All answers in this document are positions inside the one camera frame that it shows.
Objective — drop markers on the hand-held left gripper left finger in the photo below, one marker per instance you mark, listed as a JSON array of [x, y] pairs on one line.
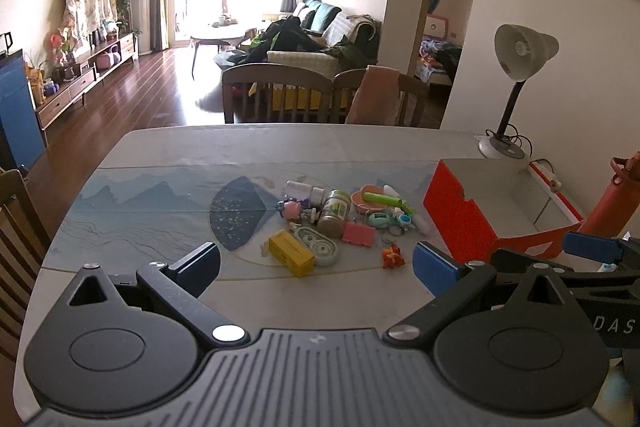
[[200, 264]]

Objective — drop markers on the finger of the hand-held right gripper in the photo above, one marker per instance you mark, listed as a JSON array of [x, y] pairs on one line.
[[590, 247], [530, 259]]

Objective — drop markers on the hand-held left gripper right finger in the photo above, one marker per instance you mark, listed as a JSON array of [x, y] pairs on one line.
[[434, 269]]

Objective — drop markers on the red and white cardboard box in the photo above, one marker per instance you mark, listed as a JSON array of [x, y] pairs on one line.
[[462, 212]]

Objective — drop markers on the green tube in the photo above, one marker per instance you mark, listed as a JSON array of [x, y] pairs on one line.
[[382, 199]]

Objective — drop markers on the white bottle with green label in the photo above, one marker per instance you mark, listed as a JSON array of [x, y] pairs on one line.
[[391, 191]]

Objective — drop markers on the yellow small box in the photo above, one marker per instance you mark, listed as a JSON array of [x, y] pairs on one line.
[[292, 254]]

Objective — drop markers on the pink bowl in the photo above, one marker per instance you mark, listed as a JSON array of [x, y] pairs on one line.
[[361, 202]]

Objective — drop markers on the spice jar with green label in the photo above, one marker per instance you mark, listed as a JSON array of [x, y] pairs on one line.
[[334, 214]]

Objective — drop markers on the white tape dispenser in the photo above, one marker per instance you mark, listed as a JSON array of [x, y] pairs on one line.
[[317, 244]]

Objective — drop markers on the orange toy figure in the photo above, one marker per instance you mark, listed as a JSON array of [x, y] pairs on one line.
[[392, 257]]

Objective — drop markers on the orange bottle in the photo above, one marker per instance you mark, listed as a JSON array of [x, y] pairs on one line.
[[607, 207]]

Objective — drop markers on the white and blue small toy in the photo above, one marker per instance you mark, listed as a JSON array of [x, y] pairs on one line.
[[402, 220]]

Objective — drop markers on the pink rectangular block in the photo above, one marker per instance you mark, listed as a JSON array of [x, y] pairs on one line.
[[358, 234]]

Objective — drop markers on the pink and purple toy figure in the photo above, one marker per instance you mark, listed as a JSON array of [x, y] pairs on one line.
[[289, 208]]

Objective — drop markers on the small white bottle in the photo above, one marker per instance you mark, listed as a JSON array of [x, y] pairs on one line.
[[297, 188]]

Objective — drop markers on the wooden dining chair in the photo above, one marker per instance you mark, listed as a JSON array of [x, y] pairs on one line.
[[277, 79], [415, 92], [20, 232]]

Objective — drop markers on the pink towel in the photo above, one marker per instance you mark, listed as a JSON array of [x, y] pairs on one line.
[[372, 94]]

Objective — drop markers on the grey desk lamp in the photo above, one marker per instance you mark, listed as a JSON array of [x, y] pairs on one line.
[[520, 49]]

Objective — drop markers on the bed with colourful bedding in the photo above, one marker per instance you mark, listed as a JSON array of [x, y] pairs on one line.
[[437, 57]]

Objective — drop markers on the wooden tv console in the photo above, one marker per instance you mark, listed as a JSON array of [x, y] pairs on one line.
[[85, 82]]

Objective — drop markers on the pink pot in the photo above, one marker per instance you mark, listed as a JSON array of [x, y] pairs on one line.
[[106, 59]]

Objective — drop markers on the beige sofa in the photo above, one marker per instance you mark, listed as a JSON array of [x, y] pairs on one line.
[[300, 59]]

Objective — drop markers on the round coffee table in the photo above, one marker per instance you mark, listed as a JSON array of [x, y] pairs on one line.
[[220, 37]]

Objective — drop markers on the blue cabinet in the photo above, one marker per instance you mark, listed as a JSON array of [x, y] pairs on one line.
[[17, 107]]

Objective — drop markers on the dark clothes pile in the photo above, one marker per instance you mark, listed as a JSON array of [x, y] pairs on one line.
[[285, 37]]

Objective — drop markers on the white tower air conditioner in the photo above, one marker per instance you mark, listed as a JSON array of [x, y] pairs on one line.
[[141, 2]]

